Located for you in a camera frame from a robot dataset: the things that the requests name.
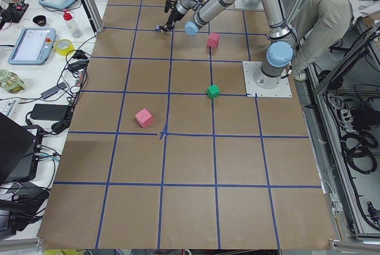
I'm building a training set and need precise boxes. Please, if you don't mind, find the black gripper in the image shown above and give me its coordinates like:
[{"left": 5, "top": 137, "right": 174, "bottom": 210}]
[{"left": 161, "top": 5, "right": 185, "bottom": 32}]

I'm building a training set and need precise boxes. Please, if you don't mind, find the far pink cube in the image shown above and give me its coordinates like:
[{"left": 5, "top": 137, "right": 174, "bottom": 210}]
[{"left": 207, "top": 32, "right": 220, "bottom": 49}]

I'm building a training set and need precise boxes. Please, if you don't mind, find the pink cube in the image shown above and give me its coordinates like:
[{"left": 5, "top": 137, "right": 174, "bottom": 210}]
[
  {"left": 135, "top": 109, "right": 154, "bottom": 128},
  {"left": 207, "top": 32, "right": 220, "bottom": 49}
]

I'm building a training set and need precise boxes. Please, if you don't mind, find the near green cube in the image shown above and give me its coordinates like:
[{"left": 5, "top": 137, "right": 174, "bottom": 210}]
[{"left": 207, "top": 84, "right": 220, "bottom": 100}]

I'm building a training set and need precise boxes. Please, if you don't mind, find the near pink cube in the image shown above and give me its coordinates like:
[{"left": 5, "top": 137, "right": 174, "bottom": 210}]
[{"left": 135, "top": 109, "right": 154, "bottom": 128}]

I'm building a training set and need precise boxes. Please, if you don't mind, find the red cap squeeze bottle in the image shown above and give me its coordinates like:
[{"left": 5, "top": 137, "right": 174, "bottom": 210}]
[{"left": 63, "top": 11, "right": 83, "bottom": 39}]

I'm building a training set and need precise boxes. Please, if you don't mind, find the yellow tape roll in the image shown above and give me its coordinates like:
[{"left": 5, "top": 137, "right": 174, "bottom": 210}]
[{"left": 54, "top": 39, "right": 75, "bottom": 56}]

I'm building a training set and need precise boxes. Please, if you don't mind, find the black bowl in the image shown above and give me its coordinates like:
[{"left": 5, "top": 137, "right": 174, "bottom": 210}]
[{"left": 33, "top": 15, "right": 47, "bottom": 27}]

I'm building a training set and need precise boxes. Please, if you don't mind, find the near teach pendant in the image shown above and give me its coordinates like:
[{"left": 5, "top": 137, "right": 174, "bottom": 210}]
[{"left": 8, "top": 27, "right": 56, "bottom": 65}]

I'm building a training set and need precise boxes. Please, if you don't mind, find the black hard drive box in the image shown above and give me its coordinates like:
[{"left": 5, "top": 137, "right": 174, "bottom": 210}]
[{"left": 30, "top": 104, "right": 69, "bottom": 121}]

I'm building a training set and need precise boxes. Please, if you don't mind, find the person in grey clothes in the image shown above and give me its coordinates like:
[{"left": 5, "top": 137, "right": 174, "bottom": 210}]
[{"left": 292, "top": 0, "right": 379, "bottom": 81}]

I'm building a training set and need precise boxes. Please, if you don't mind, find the black laptop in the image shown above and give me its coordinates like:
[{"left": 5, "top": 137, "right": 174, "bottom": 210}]
[{"left": 1, "top": 114, "right": 43, "bottom": 184}]

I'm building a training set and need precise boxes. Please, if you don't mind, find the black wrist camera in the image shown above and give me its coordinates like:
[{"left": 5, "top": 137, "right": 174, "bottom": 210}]
[{"left": 164, "top": 0, "right": 176, "bottom": 13}]

